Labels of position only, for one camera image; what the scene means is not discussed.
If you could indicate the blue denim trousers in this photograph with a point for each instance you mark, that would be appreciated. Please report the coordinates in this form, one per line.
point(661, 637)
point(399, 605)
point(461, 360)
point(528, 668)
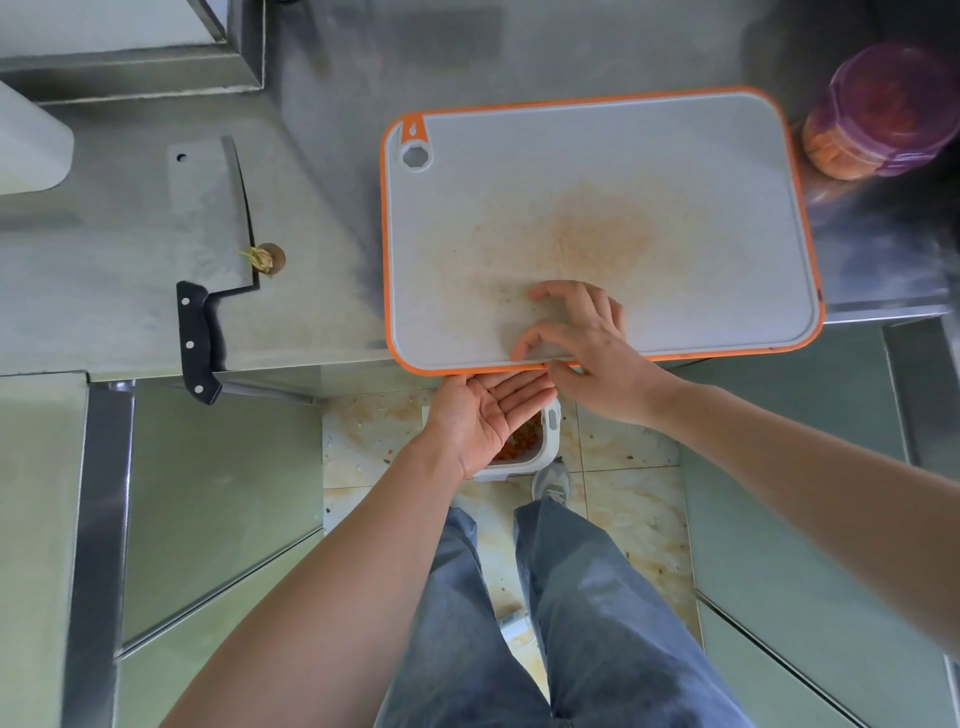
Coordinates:
point(600, 615)

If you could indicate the person's left forearm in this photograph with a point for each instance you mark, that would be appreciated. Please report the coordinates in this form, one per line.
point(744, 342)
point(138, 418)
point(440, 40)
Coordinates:
point(322, 607)

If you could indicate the purple round container lid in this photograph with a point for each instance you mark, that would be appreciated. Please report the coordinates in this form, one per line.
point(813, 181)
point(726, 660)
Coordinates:
point(896, 97)

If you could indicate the person's right hand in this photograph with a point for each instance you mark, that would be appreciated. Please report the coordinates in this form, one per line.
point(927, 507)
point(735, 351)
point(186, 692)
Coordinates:
point(600, 360)

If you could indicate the grey right shoe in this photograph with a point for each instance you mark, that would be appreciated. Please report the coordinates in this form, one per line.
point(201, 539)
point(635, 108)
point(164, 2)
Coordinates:
point(551, 484)

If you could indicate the white orange-rimmed cutting board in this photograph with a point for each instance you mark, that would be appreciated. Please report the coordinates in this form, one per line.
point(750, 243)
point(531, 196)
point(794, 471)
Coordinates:
point(600, 187)

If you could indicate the purple lidded container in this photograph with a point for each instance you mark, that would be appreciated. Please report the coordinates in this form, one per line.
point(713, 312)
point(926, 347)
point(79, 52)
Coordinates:
point(881, 112)

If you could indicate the brown carrot top stub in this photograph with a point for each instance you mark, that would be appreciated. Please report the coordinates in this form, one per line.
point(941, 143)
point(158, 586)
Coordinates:
point(268, 259)

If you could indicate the pale green cabinet front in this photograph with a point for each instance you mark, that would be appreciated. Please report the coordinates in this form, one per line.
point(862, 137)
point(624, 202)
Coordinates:
point(787, 510)
point(217, 510)

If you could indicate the white waste bin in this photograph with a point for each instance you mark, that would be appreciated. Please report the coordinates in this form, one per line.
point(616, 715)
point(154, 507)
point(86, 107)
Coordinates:
point(551, 442)

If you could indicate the person's right forearm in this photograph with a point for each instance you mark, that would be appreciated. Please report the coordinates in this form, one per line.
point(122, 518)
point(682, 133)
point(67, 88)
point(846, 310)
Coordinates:
point(825, 495)

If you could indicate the diced carrot pieces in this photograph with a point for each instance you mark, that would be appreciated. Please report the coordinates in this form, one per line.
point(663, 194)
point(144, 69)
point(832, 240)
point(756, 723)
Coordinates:
point(832, 150)

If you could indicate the person's left hand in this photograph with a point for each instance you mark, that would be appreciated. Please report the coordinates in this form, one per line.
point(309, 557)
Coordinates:
point(480, 420)

